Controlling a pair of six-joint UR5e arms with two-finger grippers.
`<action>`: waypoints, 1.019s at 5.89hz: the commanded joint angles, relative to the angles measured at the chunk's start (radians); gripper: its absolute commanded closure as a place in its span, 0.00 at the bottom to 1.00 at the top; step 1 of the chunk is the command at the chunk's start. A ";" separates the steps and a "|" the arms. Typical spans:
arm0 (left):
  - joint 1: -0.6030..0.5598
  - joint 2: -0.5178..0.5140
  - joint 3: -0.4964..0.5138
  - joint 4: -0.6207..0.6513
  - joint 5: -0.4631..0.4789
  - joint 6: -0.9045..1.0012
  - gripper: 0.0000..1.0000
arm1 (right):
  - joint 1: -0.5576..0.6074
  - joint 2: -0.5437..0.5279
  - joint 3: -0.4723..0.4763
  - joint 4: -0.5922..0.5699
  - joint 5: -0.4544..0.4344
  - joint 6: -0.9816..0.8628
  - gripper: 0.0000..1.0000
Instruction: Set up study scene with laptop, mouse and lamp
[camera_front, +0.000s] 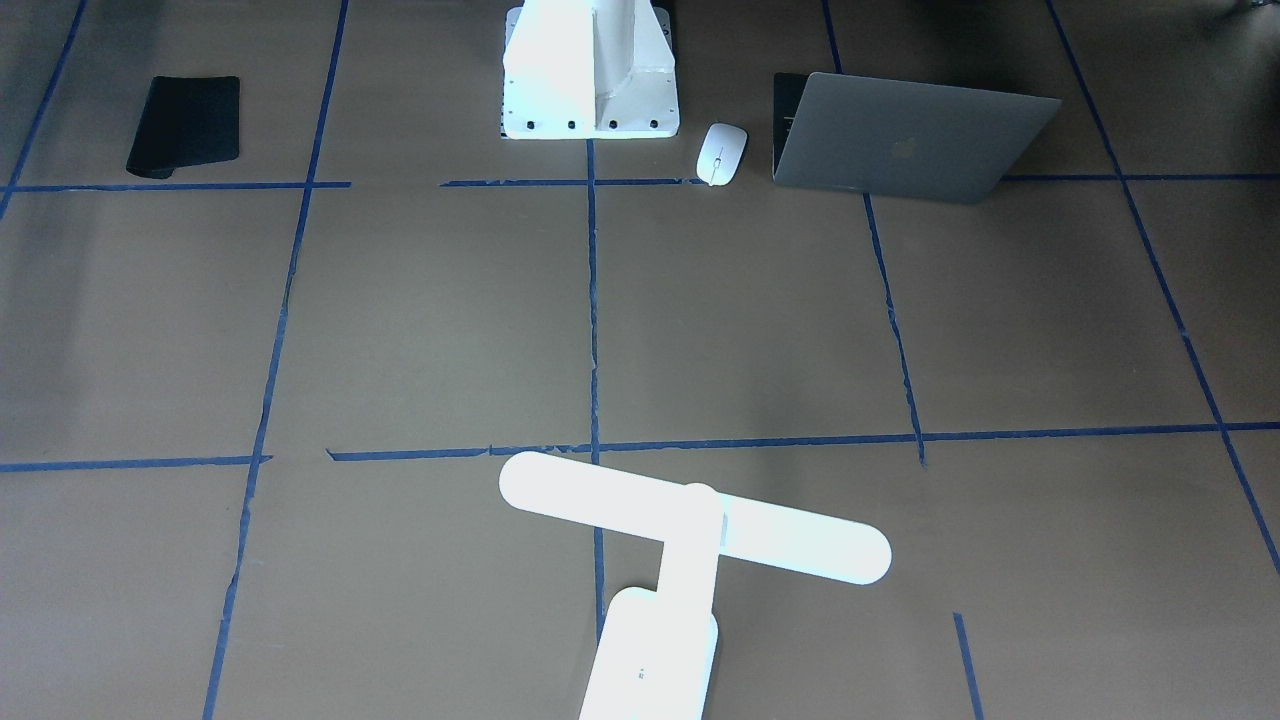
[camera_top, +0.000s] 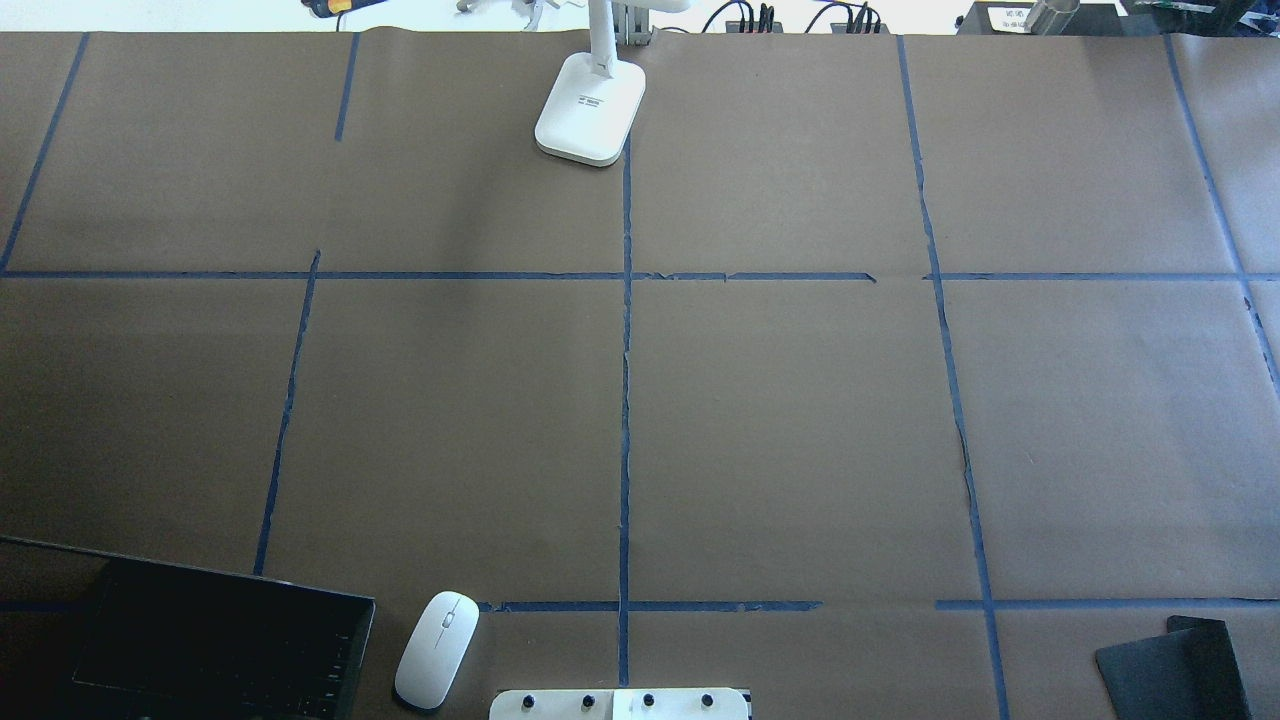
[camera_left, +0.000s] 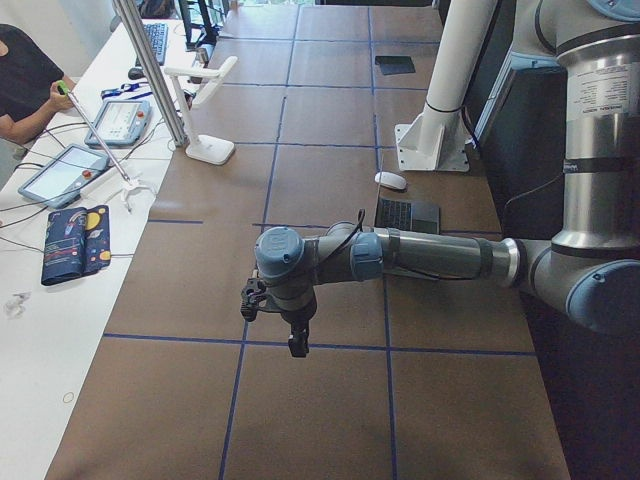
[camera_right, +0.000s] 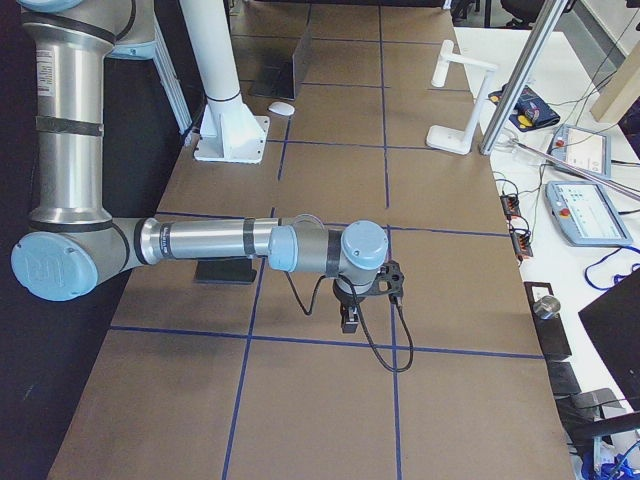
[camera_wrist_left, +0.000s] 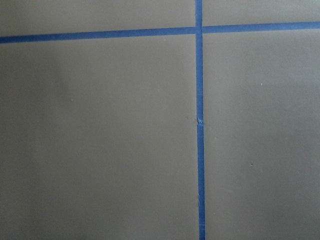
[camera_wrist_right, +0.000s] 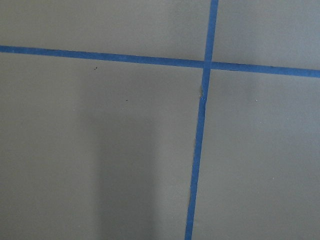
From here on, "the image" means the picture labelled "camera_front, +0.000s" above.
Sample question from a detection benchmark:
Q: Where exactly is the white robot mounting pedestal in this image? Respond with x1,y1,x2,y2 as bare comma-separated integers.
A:
500,1,681,141

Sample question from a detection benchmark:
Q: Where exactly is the grey laptop computer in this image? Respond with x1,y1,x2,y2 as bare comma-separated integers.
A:
772,72,1062,204

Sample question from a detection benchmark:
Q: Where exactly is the black mouse pad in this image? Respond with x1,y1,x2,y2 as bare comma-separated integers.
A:
125,76,241,181

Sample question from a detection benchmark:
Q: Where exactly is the white wireless mouse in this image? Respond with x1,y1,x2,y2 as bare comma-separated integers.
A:
695,122,749,187

